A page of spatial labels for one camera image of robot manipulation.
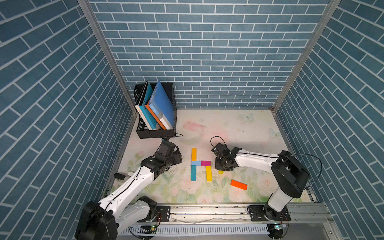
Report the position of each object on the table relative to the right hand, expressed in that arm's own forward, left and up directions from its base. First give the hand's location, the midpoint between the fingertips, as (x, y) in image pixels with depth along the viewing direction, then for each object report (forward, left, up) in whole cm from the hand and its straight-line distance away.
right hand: (218, 167), depth 90 cm
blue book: (+32, +41, +18) cm, 55 cm away
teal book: (+18, +44, +28) cm, 56 cm away
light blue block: (+2, +14, 0) cm, 14 cm away
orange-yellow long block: (+8, +16, 0) cm, 18 cm away
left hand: (0, +22, +11) cm, 24 cm away
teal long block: (-5, +15, +1) cm, 15 cm away
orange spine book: (+19, +40, +21) cm, 49 cm away
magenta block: (+1, +9, +1) cm, 9 cm away
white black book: (+18, +47, +26) cm, 56 cm away
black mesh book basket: (+23, +54, +2) cm, 59 cm away
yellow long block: (-5, +6, +1) cm, 7 cm away
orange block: (-10, -11, +1) cm, 15 cm away
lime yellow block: (-3, -1, 0) cm, 3 cm away
